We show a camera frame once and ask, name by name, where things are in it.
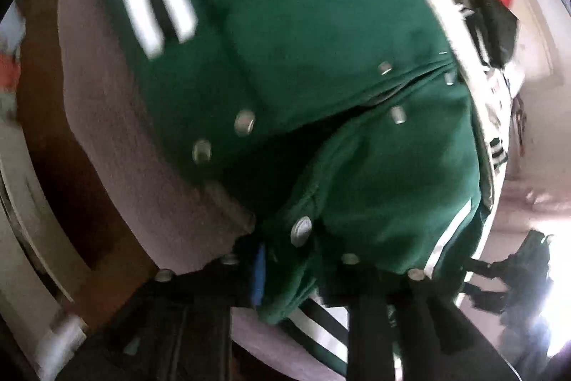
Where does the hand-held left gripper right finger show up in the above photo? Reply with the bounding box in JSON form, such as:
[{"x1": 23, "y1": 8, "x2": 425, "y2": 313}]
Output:
[{"x1": 319, "y1": 256, "x2": 514, "y2": 381}]

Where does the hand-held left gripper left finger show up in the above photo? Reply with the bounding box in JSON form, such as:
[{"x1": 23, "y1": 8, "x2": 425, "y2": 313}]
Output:
[{"x1": 67, "y1": 238, "x2": 268, "y2": 381}]

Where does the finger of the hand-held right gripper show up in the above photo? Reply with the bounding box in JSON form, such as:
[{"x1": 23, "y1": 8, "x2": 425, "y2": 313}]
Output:
[
  {"x1": 466, "y1": 258, "x2": 514, "y2": 281},
  {"x1": 470, "y1": 286, "x2": 511, "y2": 312}
]

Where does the green varsity jacket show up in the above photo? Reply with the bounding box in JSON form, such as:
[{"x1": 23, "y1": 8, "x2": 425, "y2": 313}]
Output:
[{"x1": 85, "y1": 0, "x2": 514, "y2": 377}]

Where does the cream wooden bed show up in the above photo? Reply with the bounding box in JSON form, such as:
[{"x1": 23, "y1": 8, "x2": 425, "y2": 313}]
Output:
[{"x1": 509, "y1": 0, "x2": 555, "y2": 91}]

